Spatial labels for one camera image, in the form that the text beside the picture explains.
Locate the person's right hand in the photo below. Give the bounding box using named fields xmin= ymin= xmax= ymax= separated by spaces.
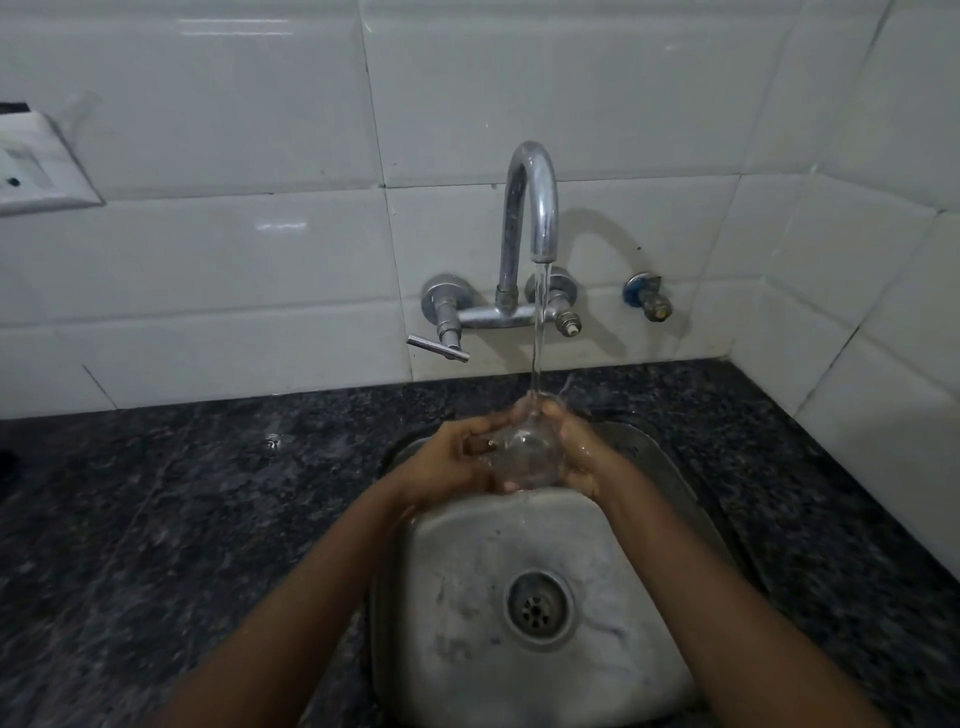
xmin=503 ymin=396 xmax=640 ymax=505

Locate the person's left hand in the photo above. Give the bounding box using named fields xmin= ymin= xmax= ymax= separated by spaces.
xmin=388 ymin=413 xmax=513 ymax=513

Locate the drinking glass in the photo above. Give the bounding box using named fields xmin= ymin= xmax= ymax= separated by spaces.
xmin=478 ymin=389 xmax=573 ymax=496

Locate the chrome wall faucet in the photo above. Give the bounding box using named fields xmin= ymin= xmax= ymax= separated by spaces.
xmin=404 ymin=140 xmax=583 ymax=365

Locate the person's left forearm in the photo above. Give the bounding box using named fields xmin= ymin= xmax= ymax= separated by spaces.
xmin=149 ymin=479 xmax=429 ymax=728

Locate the person's right forearm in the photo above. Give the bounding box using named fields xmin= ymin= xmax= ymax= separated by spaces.
xmin=599 ymin=472 xmax=890 ymax=728

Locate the metal sink drain strainer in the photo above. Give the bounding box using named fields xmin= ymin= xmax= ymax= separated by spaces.
xmin=503 ymin=567 xmax=578 ymax=647

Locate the brass valve with blue collar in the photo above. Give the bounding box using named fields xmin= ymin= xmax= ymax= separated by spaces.
xmin=621 ymin=272 xmax=675 ymax=325

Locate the stainless steel sink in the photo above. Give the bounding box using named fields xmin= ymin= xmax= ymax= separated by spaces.
xmin=369 ymin=418 xmax=760 ymax=728

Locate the white wall socket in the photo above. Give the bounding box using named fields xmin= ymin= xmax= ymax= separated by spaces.
xmin=0 ymin=101 xmax=106 ymax=218

